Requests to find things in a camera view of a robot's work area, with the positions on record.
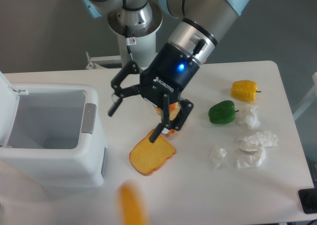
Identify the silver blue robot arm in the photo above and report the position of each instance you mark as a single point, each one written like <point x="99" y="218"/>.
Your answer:
<point x="203" y="23"/>

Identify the crumpled white tissue lower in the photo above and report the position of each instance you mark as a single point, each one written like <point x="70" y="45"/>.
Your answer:
<point x="252" y="157"/>

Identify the green bell pepper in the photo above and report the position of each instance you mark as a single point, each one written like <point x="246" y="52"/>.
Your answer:
<point x="223" y="112"/>

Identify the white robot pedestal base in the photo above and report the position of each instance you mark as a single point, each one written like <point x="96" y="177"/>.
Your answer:
<point x="140" y="49"/>

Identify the orange toast bread slice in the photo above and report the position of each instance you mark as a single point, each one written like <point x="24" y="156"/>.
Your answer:
<point x="147" y="157"/>

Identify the crumpled white tissue right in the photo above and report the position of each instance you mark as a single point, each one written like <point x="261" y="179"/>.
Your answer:
<point x="262" y="139"/>

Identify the small ridged bread piece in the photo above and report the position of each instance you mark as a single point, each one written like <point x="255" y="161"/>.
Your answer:
<point x="173" y="110"/>

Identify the crumpled white tissue upper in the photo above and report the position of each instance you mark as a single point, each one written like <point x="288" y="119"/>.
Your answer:
<point x="249" y="117"/>

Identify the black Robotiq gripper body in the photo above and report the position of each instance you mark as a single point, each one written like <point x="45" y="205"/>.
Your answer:
<point x="169" y="73"/>

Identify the crumpled white tissue small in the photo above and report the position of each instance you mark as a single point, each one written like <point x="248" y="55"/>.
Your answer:
<point x="216" y="156"/>

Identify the round braided bread roll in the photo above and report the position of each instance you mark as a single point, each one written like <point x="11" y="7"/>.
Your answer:
<point x="159" y="111"/>

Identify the yellow bell pepper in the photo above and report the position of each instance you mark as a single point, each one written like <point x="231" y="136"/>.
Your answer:
<point x="245" y="90"/>

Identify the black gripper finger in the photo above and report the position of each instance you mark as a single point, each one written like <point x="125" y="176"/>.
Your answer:
<point x="120" y="93"/>
<point x="186" y="107"/>

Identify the white trash can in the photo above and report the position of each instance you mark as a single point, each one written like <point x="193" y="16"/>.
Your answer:
<point x="52" y="133"/>

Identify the black device at edge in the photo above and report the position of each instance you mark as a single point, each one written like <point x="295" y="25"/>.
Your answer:
<point x="308" y="199"/>

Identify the long orange bread loaf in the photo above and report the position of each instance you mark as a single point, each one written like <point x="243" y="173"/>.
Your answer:
<point x="131" y="207"/>

